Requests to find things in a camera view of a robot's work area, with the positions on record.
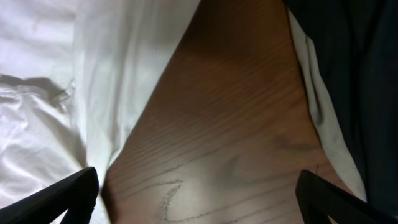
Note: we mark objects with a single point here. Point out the dark navy garment pile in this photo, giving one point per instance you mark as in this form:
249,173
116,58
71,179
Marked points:
356,48

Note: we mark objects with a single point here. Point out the white t-shirt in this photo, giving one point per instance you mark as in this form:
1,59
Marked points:
76,76

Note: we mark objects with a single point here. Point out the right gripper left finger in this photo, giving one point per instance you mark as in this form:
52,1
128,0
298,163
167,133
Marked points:
74,196

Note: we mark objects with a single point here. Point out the white garment under pile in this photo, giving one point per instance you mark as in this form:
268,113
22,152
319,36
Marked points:
323,113

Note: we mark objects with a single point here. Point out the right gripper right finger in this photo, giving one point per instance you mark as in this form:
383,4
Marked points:
321,202

